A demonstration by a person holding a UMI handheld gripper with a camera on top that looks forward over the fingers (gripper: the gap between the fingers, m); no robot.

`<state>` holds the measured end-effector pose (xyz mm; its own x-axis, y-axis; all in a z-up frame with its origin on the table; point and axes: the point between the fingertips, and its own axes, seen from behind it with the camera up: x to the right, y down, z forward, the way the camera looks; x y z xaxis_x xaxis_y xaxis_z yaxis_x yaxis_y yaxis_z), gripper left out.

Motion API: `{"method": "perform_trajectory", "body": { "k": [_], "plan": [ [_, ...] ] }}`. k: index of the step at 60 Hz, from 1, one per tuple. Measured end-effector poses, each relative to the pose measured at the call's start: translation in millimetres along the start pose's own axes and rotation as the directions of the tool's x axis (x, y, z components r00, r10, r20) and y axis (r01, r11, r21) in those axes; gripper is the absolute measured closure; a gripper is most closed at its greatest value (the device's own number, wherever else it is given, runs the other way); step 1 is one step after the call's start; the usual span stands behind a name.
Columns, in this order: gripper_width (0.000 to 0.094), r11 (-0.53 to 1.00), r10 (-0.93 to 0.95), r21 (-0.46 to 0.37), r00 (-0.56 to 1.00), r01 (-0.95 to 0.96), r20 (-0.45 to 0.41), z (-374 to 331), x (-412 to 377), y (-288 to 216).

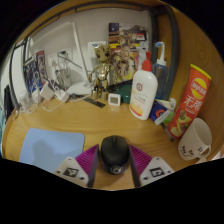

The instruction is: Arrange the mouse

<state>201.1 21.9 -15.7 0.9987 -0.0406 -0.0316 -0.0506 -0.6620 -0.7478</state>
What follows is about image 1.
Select golden tree-creature figurine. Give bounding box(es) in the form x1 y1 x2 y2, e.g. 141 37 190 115
88 43 113 101

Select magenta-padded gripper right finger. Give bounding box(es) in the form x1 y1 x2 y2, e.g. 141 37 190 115
128 144 175 188

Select white charger block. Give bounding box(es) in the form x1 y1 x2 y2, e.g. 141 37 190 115
39 82 56 101

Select white desk lamp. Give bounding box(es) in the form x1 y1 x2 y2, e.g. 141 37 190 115
29 20 94 97

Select black computer mouse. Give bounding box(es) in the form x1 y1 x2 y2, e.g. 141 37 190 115
100 135 131 176

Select white power strip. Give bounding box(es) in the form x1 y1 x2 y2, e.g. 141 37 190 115
54 89 70 102

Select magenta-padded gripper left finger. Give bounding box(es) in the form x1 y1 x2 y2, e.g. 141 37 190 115
53 143 100 188

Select white mug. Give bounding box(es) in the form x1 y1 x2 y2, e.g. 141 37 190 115
177 117 213 162

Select light blue mouse pad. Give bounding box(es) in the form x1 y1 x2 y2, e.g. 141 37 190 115
18 127 86 174

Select small blue box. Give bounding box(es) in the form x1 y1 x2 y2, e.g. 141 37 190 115
148 99 174 126

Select black ruler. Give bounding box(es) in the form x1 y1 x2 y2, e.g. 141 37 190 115
83 96 107 109

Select red chip can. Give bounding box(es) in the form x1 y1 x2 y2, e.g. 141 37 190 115
166 63 212 140

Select brown tree-creature figurine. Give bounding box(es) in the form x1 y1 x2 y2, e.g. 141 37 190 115
111 44 138 84

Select white red-capped lotion bottle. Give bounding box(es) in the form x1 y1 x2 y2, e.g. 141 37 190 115
128 50 159 121

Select small white desk clock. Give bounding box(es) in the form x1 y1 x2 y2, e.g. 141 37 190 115
107 92 122 107

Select black bag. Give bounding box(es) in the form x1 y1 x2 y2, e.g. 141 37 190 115
3 84 16 121

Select blue model kit box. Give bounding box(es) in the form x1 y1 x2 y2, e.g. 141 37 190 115
22 49 49 94

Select colourful printed box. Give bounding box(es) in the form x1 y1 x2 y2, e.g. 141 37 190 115
108 22 150 81

